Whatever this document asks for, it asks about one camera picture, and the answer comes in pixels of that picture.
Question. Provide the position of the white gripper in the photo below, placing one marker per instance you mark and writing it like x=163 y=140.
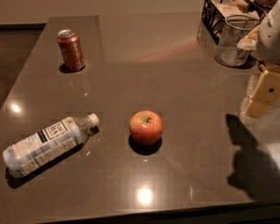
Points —
x=274 y=44

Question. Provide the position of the red apple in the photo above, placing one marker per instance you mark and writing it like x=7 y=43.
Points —
x=145 y=127

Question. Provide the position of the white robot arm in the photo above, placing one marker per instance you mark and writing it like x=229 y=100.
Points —
x=249 y=42

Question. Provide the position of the blue label plastic bottle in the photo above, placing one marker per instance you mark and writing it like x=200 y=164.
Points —
x=36 y=150

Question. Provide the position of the clear glass jar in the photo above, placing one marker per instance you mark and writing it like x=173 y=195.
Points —
x=235 y=28

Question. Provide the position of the orange soda can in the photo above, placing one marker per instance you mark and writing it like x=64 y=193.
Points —
x=69 y=44

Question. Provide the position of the black wire basket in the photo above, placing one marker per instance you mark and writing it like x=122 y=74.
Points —
x=216 y=11

